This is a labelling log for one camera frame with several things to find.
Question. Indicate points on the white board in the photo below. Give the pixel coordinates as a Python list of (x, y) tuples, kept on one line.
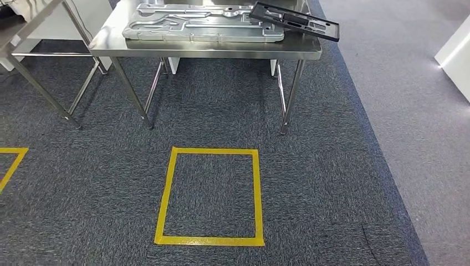
[(457, 58)]

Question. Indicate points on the white cabinet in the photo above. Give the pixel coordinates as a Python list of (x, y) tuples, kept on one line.
[(92, 14)]

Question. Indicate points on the black plastic plate bracket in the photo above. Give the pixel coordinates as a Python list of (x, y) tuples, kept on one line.
[(293, 20)]

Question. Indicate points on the yellow tape floor square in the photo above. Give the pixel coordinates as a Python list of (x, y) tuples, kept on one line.
[(14, 165)]

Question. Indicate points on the steel table frame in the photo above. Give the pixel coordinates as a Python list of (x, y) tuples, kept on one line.
[(36, 22)]

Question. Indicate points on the pressed grey metal panel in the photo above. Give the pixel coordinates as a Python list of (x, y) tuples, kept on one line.
[(205, 31)]

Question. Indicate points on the stainless steel workbench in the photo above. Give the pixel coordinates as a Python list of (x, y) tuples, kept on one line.
[(205, 49)]

